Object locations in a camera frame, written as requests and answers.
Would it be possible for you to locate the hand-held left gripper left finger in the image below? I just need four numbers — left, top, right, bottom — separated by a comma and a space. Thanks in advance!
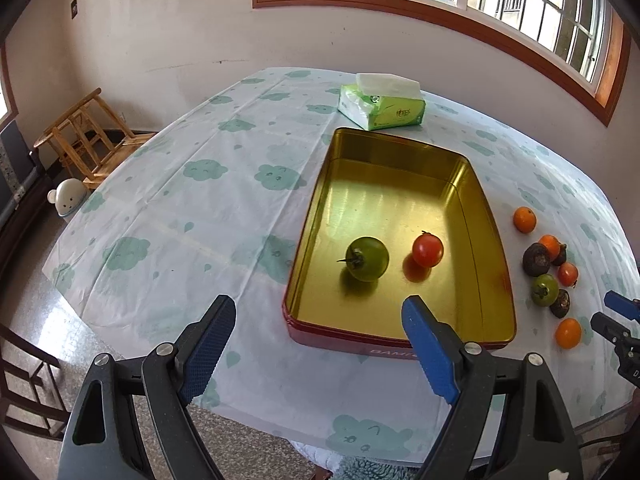
57, 294, 237, 480

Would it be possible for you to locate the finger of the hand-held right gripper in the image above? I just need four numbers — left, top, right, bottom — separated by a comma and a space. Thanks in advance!
590, 312, 640, 357
603, 290, 640, 321

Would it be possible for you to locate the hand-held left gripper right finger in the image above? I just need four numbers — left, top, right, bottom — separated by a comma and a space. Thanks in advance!
402, 295, 585, 480

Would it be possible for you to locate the orange tangerine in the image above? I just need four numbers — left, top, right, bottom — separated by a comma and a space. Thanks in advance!
513, 206, 537, 234
555, 317, 583, 350
538, 234, 562, 261

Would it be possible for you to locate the small green tomato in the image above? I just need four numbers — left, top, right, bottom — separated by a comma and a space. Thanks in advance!
531, 274, 560, 307

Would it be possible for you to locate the large dark water chestnut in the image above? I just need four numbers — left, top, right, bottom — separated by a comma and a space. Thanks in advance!
522, 242, 552, 277

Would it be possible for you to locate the large red tomato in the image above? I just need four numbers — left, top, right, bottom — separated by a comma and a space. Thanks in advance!
411, 230, 445, 268

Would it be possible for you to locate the large green tomato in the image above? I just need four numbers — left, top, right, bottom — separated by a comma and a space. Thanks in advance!
337, 236, 390, 282

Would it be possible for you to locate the gold and red tin box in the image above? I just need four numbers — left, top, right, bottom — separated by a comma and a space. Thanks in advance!
281, 128, 517, 361

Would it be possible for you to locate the cloud print tablecloth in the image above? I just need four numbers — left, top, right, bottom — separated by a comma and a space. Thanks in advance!
42, 66, 640, 463

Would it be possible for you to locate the teal fluffy cushion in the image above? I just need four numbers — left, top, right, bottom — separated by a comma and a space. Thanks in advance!
300, 442, 426, 480

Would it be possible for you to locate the dark wooden chair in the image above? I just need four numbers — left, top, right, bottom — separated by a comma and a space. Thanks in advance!
0, 322, 76, 441

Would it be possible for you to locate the green tissue pack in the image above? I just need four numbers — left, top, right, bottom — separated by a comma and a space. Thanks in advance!
337, 73, 427, 132

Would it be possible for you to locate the small wooden chair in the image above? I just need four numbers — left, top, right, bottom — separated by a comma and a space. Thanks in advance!
33, 88, 156, 191

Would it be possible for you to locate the dark grey panel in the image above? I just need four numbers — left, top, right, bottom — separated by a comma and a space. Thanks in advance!
0, 120, 43, 231

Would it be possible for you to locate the wooden framed window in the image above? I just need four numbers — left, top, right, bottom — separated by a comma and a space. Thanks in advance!
251, 0, 632, 127

